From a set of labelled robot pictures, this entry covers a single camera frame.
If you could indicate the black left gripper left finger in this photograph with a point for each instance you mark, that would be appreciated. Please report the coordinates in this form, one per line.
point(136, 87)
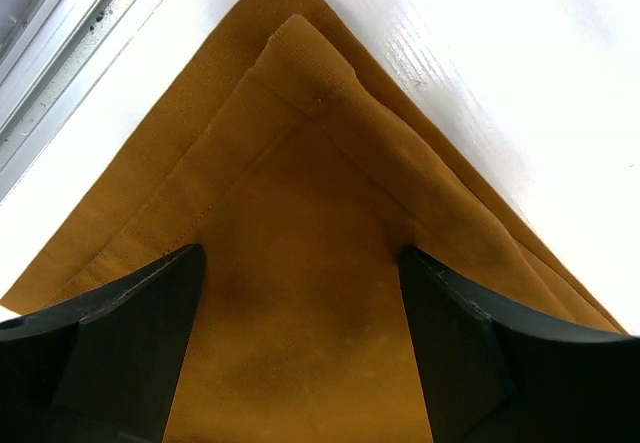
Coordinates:
point(102, 366)

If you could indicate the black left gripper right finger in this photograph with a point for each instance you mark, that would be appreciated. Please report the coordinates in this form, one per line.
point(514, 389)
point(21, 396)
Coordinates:
point(494, 370)

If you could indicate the brown trousers with striped waistband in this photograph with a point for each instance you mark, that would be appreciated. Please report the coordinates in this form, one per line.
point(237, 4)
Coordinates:
point(302, 169)

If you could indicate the aluminium table edge rail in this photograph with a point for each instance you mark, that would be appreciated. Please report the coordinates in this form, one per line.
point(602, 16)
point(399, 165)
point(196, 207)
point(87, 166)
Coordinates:
point(51, 62)

